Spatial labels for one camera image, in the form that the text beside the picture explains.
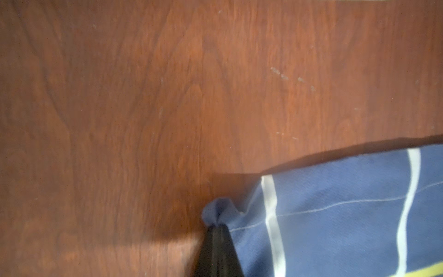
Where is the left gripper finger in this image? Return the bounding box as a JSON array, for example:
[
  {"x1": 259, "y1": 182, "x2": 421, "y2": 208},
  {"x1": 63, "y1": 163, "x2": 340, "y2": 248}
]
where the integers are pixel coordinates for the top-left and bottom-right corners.
[{"x1": 193, "y1": 225, "x2": 244, "y2": 277}]

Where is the blue plaid pillowcase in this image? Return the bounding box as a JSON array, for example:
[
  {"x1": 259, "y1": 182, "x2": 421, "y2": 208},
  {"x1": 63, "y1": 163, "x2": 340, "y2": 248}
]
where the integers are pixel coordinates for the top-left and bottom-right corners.
[{"x1": 202, "y1": 144, "x2": 443, "y2": 277}]

